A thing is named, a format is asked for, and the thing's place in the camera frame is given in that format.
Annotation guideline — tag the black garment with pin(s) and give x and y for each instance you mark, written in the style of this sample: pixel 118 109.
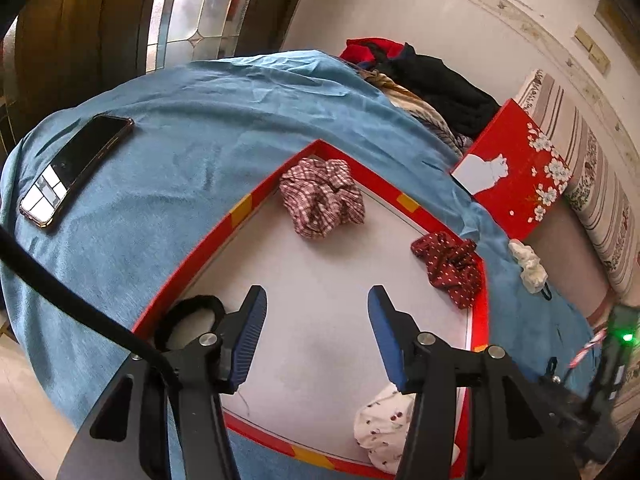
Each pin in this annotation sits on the black garment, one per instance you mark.
pixel 440 85

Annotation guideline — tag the white speckled scrunchie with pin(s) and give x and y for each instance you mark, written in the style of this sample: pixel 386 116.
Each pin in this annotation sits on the white speckled scrunchie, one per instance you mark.
pixel 530 265

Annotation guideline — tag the red box lid with cat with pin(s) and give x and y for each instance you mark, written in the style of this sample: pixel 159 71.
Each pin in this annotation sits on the red box lid with cat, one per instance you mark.
pixel 505 127

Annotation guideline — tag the blue blanket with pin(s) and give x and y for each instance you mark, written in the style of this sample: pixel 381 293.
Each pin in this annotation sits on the blue blanket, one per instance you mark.
pixel 175 125

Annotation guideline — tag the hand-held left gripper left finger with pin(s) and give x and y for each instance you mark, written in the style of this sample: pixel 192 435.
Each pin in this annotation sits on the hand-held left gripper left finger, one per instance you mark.
pixel 247 335

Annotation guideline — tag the black smartphone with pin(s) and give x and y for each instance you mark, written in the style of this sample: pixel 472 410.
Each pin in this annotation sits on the black smartphone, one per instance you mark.
pixel 80 160

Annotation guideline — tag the red plaid scrunchie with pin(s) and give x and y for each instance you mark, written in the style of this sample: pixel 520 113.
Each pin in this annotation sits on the red plaid scrunchie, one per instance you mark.
pixel 320 200

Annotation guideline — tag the striped floral pillow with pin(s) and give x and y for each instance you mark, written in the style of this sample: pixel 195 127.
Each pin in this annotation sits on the striped floral pillow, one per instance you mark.
pixel 590 170

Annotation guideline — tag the taupe mattress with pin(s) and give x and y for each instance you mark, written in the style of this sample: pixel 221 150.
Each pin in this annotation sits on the taupe mattress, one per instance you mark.
pixel 570 250

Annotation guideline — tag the red garment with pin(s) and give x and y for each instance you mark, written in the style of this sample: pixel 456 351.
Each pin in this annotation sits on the red garment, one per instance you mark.
pixel 360 50

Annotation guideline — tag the tan patterned cloth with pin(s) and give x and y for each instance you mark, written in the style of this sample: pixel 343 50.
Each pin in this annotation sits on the tan patterned cloth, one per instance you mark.
pixel 415 105

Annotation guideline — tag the dark red polka dot scrunchie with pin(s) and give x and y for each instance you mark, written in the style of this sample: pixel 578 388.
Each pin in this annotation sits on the dark red polka dot scrunchie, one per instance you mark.
pixel 450 260

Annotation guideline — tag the white cherry print scrunchie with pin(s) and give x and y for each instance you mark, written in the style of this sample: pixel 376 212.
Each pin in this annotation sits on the white cherry print scrunchie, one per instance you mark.
pixel 380 425

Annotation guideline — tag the stained glass window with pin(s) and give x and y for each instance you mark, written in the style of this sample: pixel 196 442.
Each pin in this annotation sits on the stained glass window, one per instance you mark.
pixel 200 10

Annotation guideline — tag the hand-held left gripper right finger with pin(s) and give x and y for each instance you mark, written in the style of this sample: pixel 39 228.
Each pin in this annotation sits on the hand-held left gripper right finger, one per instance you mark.
pixel 382 330

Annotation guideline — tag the wooden door frame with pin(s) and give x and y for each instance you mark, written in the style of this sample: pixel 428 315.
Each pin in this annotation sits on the wooden door frame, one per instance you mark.
pixel 75 35

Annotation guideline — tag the red box tray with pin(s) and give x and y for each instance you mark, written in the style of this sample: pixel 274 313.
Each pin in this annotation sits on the red box tray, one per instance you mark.
pixel 310 280

